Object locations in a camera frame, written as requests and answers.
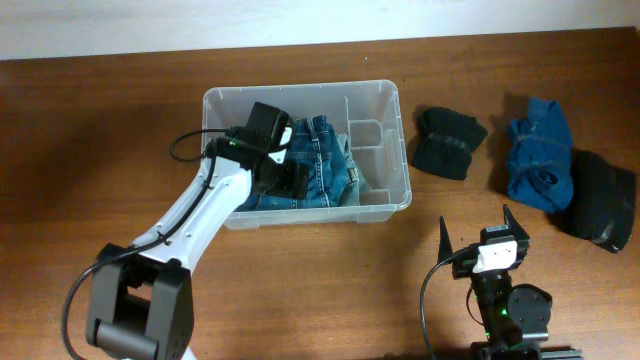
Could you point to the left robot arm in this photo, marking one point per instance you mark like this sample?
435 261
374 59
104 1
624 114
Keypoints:
141 301

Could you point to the small black taped cloth roll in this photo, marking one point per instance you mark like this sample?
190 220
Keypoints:
448 140

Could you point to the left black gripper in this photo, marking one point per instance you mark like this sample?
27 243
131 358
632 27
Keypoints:
287 182

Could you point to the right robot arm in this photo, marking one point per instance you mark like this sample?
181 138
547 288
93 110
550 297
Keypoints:
514 317

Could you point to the dark blue jeans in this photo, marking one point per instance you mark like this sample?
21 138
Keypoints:
315 144

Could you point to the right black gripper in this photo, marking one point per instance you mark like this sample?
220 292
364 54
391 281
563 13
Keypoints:
515 234

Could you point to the large black taped cloth bundle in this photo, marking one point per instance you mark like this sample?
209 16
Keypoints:
602 209

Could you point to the light blue jeans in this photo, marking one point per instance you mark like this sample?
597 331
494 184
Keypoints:
357 183

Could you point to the black aluminium rail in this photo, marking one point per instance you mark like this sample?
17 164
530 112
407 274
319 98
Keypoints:
550 354

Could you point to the blue taped sweater bundle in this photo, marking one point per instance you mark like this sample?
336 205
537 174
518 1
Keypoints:
539 162

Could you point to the clear plastic storage bin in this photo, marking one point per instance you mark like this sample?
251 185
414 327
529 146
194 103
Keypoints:
367 111

